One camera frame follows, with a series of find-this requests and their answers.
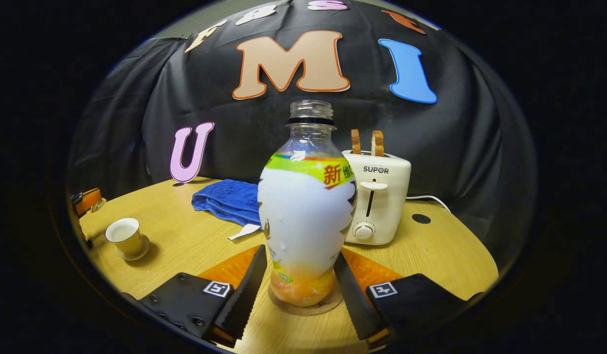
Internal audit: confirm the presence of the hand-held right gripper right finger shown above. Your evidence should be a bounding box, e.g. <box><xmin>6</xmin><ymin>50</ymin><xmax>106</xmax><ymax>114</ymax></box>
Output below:
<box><xmin>333</xmin><ymin>251</ymin><xmax>473</xmax><ymax>347</ymax></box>

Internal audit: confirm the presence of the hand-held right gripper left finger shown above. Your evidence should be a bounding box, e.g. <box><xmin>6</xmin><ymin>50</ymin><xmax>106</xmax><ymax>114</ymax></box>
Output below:
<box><xmin>139</xmin><ymin>244</ymin><xmax>268</xmax><ymax>347</ymax></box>

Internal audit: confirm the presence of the round wooden coaster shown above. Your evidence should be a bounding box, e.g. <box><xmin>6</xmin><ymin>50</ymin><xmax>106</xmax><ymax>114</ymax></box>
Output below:
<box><xmin>268</xmin><ymin>283</ymin><xmax>344</xmax><ymax>316</ymax></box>

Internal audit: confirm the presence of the yellow teacup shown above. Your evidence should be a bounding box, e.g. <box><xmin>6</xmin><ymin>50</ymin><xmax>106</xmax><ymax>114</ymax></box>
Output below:
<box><xmin>105</xmin><ymin>218</ymin><xmax>143</xmax><ymax>257</ymax></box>

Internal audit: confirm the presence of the clear plastic water bottle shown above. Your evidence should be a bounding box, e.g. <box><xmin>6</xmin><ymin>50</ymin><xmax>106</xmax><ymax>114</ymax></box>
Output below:
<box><xmin>258</xmin><ymin>100</ymin><xmax>358</xmax><ymax>308</ymax></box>

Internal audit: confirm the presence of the yellow teacup saucer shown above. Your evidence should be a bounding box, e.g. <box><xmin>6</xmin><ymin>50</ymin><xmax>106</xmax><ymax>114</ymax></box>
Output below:
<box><xmin>115</xmin><ymin>234</ymin><xmax>150</xmax><ymax>261</ymax></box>

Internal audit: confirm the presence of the blue towel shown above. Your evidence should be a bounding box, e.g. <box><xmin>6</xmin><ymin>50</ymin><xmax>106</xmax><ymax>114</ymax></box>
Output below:
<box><xmin>192</xmin><ymin>179</ymin><xmax>262</xmax><ymax>240</ymax></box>

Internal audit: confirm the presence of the white toaster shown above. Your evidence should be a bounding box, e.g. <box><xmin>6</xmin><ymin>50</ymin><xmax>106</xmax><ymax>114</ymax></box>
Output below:
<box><xmin>342</xmin><ymin>150</ymin><xmax>412</xmax><ymax>245</ymax></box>

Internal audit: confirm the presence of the black backdrop cloth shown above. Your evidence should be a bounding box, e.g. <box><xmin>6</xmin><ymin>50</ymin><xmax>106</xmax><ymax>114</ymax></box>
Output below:
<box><xmin>67</xmin><ymin>0</ymin><xmax>537</xmax><ymax>276</ymax></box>

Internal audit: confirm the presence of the white toaster cable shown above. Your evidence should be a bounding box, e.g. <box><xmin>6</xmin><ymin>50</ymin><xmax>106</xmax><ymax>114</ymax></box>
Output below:
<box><xmin>405</xmin><ymin>195</ymin><xmax>452</xmax><ymax>213</ymax></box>

